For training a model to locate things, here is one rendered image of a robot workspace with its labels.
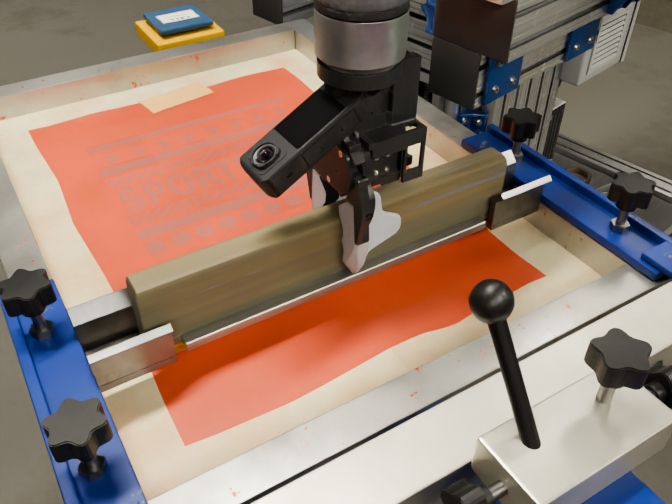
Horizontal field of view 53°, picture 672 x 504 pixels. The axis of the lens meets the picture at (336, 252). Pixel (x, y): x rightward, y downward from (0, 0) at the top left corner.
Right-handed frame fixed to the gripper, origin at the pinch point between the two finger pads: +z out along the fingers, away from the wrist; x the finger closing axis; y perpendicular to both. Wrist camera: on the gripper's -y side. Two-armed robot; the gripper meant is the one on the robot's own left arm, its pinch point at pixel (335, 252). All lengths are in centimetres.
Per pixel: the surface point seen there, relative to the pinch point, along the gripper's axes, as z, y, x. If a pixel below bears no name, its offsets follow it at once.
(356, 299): 5.2, 1.1, -2.3
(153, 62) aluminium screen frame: 2, 1, 56
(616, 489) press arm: -3.5, 1.0, -33.5
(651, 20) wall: 95, 310, 178
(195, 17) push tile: 4, 15, 75
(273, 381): 5.3, -11.1, -7.5
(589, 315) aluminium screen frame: 1.6, 16.6, -18.4
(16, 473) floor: 101, -45, 72
